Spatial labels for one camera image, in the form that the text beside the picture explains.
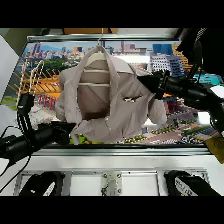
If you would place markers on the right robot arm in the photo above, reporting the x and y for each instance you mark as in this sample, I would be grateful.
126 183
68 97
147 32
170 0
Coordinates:
190 91

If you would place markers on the yellow sheet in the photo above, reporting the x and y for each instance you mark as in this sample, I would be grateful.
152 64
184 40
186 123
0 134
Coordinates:
217 146

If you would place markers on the grey-beige long-sleeved shirt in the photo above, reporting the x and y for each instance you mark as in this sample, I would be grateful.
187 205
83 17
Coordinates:
120 113

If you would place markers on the white clothes hanger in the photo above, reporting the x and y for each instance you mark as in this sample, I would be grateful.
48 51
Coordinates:
36 71
22 78
95 71

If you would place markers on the white panel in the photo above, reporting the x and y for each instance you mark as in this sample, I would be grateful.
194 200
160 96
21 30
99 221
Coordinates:
6 63

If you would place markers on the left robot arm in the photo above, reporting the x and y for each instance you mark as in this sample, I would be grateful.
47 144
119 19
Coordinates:
23 145

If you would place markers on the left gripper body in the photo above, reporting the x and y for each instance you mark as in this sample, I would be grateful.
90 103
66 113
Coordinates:
61 133

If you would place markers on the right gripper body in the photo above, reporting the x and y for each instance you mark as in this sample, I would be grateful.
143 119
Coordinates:
155 83

